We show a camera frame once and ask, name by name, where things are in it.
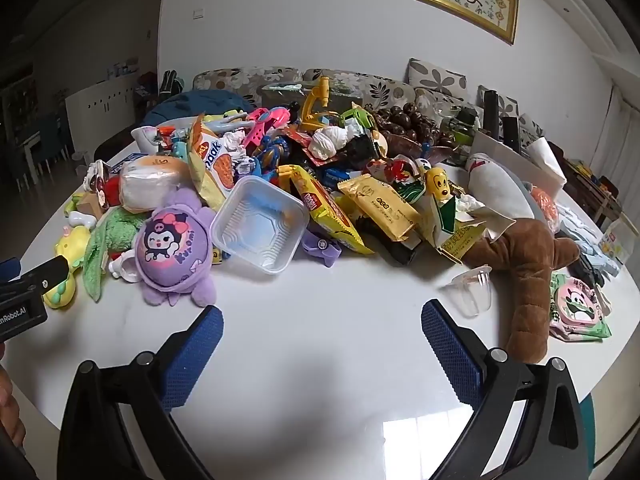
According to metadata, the large floral cushion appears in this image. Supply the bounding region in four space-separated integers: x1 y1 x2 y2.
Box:
407 57 468 106

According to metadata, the purple clip toy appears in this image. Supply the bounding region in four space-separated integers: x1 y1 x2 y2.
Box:
302 232 344 269

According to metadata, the red white toy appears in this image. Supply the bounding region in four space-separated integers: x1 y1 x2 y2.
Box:
84 160 123 208

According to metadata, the white cardboard box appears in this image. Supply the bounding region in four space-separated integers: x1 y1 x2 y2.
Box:
472 130 569 192

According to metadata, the short black box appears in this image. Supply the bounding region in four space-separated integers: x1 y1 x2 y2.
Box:
501 116 521 152

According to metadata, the light blue cloth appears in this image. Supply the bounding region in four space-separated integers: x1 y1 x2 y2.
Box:
554 204 622 282

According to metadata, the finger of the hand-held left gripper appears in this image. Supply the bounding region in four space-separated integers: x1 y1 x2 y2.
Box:
19 256 69 307

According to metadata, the yellow duck toy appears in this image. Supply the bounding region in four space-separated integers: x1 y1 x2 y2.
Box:
42 225 92 310

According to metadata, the wrapped bread bun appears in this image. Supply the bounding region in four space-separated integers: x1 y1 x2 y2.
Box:
119 155 188 213

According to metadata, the green plush cloth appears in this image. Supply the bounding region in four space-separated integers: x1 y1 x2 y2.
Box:
82 207 151 303

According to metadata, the brown plush toy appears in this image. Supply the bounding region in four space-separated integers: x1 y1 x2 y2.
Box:
465 217 582 365

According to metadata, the green white drink carton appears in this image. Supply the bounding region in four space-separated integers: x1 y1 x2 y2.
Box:
420 195 489 266

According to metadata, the black wrapper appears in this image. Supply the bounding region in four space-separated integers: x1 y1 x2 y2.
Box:
350 135 387 167

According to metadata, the blue snack wrapper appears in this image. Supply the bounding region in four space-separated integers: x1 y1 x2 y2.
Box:
320 167 357 187

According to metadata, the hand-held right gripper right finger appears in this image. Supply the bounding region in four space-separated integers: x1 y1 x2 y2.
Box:
421 299 591 480

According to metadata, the small floral cushion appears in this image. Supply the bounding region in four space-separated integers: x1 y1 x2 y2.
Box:
477 85 522 128

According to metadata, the person's left hand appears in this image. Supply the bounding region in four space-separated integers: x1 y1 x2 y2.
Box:
0 364 27 453

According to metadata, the dark brown chair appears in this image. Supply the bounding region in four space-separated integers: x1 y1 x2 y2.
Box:
94 127 137 163

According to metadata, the yellow dog figurine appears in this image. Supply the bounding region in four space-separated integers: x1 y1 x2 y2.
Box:
424 167 452 202

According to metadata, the teal chair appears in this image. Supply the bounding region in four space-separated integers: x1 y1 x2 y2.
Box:
584 392 597 469

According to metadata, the small white yellow box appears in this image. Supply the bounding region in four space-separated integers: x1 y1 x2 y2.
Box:
597 225 634 264

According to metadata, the large white tissue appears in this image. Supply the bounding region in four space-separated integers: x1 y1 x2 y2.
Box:
307 126 352 161

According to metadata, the orange mesh ball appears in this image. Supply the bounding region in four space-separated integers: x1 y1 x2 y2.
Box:
530 185 559 234

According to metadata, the panda print wipes pack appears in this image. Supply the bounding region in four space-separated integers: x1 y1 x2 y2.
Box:
549 272 614 344

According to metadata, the tan gold packet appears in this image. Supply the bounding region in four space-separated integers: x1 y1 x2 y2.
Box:
337 172 423 242

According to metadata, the small crumpled white tissue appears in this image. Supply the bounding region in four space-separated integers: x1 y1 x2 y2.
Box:
222 130 249 157

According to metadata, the clear plastic cup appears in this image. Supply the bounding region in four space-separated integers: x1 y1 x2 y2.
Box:
442 266 494 318

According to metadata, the white orange biscuit packet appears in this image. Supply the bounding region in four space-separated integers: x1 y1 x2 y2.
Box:
187 115 237 211

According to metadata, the black green bag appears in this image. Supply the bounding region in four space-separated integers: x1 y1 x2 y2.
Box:
159 70 187 99

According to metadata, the yellow snack packet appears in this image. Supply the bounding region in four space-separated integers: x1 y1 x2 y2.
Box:
277 164 376 256

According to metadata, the white grey plush toy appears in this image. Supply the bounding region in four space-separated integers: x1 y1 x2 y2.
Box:
465 152 539 222

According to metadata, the blue figure toy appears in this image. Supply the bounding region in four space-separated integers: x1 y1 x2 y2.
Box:
250 135 292 181

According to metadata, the white curtain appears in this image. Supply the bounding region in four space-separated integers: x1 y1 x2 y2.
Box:
594 50 640 206

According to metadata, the white toy jug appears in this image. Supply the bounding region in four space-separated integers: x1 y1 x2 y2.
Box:
131 117 201 157

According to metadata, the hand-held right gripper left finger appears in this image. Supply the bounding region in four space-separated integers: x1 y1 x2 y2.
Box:
56 305 224 480

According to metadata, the white cabinet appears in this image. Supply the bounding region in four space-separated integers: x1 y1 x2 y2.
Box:
65 74 142 153

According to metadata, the floral patterned sofa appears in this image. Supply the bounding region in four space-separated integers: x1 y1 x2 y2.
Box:
192 57 551 141

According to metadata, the tall black box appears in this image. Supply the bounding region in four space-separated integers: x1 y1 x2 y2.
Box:
482 89 501 139

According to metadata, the green glass bottle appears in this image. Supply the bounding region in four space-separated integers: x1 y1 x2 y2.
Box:
452 109 477 147

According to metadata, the pink plastic toy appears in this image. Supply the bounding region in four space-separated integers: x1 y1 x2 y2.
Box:
245 105 292 146

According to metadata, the white plastic tray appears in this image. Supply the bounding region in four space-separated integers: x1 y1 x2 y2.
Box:
210 176 310 276

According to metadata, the purple round plush toy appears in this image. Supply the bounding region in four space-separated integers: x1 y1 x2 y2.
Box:
134 185 219 308

